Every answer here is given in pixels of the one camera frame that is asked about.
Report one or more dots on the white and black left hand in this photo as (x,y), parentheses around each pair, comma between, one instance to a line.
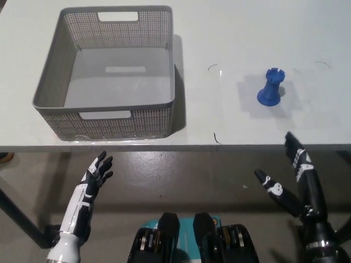
(82,202)

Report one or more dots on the black and white right hand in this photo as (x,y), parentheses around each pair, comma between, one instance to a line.
(312,189)

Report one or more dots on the blue rook chess piece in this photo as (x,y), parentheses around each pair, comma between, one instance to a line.
(270,87)

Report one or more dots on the brown round object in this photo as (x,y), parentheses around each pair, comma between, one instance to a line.
(6,158)

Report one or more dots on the thin dark thread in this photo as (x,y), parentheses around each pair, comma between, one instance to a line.
(212,66)
(216,137)

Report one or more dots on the black and teal robot body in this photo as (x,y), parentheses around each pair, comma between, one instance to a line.
(197,241)

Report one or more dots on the grey perforated plastic basket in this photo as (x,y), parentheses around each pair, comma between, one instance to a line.
(55,71)

